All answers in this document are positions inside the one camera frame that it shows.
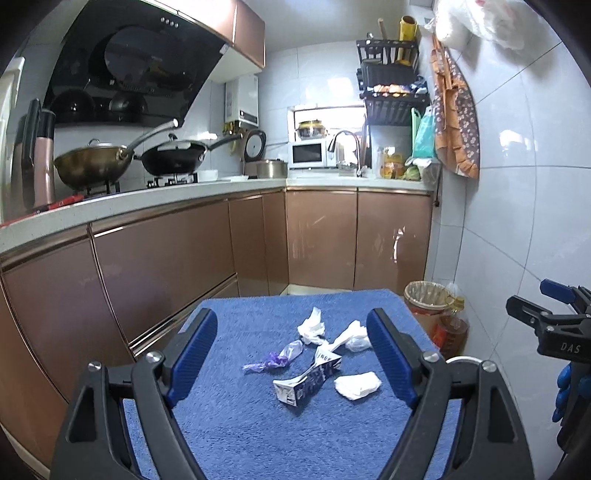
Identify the blue towel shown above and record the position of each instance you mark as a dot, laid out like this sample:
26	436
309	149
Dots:
258	429

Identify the glass pot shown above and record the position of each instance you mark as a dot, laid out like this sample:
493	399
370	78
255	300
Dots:
311	129

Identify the white water heater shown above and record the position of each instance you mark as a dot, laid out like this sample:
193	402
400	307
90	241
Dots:
242	99

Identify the black dish rack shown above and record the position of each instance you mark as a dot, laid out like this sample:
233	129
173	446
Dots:
392	108

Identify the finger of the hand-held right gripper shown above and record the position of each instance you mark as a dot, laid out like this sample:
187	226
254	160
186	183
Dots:
526	309
556	288

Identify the copper wall cabinet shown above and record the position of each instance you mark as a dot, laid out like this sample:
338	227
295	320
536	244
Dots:
247	32

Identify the person's right hand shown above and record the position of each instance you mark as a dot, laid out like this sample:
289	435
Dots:
563	392

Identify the beige trash bin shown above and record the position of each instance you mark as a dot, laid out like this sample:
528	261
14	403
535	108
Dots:
425	302

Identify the large white hanging bag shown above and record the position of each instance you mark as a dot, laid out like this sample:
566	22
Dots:
489	21

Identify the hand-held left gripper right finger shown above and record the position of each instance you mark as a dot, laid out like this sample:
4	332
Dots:
392	360

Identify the white microwave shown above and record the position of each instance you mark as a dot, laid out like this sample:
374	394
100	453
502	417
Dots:
307	154

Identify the black range hood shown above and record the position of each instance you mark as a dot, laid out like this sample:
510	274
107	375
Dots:
129	64

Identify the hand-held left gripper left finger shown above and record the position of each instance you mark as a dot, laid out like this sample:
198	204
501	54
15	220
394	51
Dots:
194	355

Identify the folded white tissue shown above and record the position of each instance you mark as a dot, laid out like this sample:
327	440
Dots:
358	385

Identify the yellow bottles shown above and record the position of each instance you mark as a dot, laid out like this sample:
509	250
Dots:
392	164

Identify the wooden rolling pin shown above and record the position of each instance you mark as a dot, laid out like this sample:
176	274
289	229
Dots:
382	30

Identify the brass wok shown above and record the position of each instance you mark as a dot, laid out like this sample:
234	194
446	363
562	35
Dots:
90	166

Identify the orange floral apron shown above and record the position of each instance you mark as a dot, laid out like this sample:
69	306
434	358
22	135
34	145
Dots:
455	124

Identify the black wok with lid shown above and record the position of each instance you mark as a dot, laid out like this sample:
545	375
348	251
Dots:
173	159

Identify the pink thermos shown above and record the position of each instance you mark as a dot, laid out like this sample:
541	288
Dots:
45	166

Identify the yellow film roll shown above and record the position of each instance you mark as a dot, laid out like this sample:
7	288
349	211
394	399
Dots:
408	39

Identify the green plastic bag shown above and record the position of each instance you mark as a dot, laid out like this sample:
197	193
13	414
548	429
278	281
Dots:
424	136

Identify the cooking oil bottle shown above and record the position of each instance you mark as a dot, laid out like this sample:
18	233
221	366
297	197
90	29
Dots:
452	330

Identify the dark blue milk carton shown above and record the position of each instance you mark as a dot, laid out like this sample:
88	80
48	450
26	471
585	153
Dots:
309	381

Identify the copper base cabinets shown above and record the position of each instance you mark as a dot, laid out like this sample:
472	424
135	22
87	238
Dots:
323	235

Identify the small clear wrapper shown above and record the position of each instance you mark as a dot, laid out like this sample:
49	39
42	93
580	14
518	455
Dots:
293	350

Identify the crumpled white tissue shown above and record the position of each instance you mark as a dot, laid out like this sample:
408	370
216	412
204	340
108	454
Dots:
311	327

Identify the rice cooker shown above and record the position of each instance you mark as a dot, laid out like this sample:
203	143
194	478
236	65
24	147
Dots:
270	168

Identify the white plastic bag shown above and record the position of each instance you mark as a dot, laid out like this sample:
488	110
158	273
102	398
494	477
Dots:
355	339

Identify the purple wrapper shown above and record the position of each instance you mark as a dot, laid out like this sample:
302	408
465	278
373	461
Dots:
268	361

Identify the gas stove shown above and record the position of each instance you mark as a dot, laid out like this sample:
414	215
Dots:
161	181

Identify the chrome faucet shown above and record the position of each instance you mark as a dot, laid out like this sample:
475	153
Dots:
355	143

